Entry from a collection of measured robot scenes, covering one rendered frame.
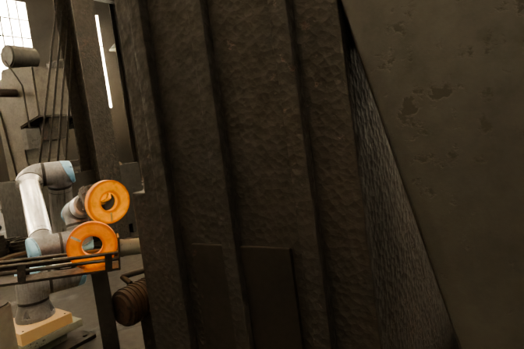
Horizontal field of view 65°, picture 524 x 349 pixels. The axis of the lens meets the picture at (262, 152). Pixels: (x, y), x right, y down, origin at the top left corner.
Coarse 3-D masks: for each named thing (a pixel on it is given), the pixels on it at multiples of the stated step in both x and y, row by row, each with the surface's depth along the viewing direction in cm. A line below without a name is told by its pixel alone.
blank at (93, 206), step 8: (96, 184) 143; (104, 184) 144; (112, 184) 146; (120, 184) 148; (88, 192) 142; (96, 192) 142; (104, 192) 144; (112, 192) 146; (120, 192) 148; (128, 192) 151; (88, 200) 140; (96, 200) 142; (120, 200) 148; (128, 200) 150; (88, 208) 140; (96, 208) 142; (112, 208) 148; (120, 208) 148; (128, 208) 150; (96, 216) 142; (104, 216) 144; (112, 216) 146; (120, 216) 148
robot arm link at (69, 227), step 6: (78, 222) 163; (84, 222) 165; (66, 228) 164; (72, 228) 163; (66, 234) 161; (66, 240) 159; (84, 240) 162; (90, 240) 165; (84, 246) 162; (90, 246) 164
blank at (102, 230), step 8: (80, 224) 133; (88, 224) 133; (96, 224) 133; (104, 224) 135; (72, 232) 131; (80, 232) 132; (88, 232) 133; (96, 232) 133; (104, 232) 134; (112, 232) 135; (72, 240) 131; (80, 240) 132; (104, 240) 134; (112, 240) 135; (72, 248) 131; (80, 248) 132; (104, 248) 134; (112, 248) 135; (112, 256) 135; (96, 264) 133; (104, 264) 134
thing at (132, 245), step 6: (120, 240) 137; (126, 240) 138; (132, 240) 138; (138, 240) 139; (120, 246) 135; (126, 246) 136; (132, 246) 137; (138, 246) 137; (120, 252) 135; (126, 252) 136; (132, 252) 137; (138, 252) 138
